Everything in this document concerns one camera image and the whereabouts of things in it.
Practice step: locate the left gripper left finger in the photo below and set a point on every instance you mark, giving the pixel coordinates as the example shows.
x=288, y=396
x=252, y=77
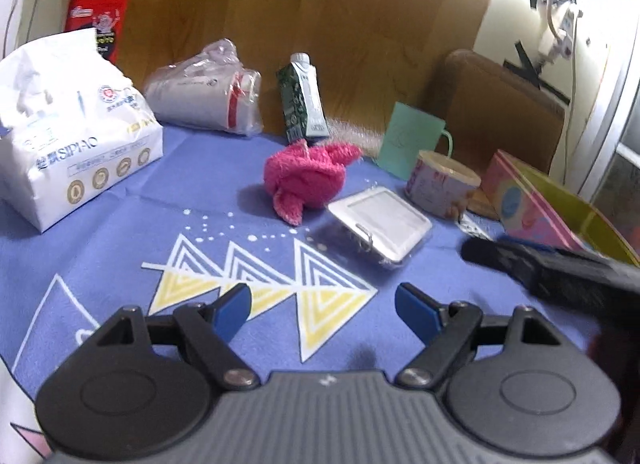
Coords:
x=206, y=332

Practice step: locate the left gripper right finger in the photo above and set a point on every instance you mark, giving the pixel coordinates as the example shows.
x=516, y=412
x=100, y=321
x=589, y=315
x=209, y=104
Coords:
x=446, y=331

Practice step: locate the pink tin box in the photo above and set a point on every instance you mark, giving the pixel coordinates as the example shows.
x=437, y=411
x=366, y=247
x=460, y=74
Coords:
x=532, y=207

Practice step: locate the round tape roll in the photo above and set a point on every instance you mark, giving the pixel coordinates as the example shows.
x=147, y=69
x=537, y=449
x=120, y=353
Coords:
x=440, y=185

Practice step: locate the pink towel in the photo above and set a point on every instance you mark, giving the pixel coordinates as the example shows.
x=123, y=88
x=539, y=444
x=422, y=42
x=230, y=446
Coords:
x=303, y=176

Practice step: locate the green plastic mug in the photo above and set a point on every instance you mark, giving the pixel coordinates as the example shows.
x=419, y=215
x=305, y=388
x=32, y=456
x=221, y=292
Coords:
x=410, y=131

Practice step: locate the brown chair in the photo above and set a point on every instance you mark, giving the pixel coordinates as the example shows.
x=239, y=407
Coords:
x=487, y=108

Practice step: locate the green white carton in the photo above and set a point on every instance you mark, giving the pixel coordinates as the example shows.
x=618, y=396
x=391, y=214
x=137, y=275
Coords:
x=301, y=103

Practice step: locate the plastic bag of cups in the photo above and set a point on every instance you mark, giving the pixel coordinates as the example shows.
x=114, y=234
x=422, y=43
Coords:
x=211, y=90

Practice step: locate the white tissue pack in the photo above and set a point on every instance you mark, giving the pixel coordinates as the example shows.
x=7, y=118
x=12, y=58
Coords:
x=72, y=126

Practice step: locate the white power strip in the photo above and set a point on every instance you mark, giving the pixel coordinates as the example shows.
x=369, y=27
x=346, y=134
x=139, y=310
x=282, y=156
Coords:
x=558, y=38

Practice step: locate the red snack box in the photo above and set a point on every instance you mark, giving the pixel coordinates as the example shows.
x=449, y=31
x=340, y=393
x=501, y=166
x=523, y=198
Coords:
x=105, y=16

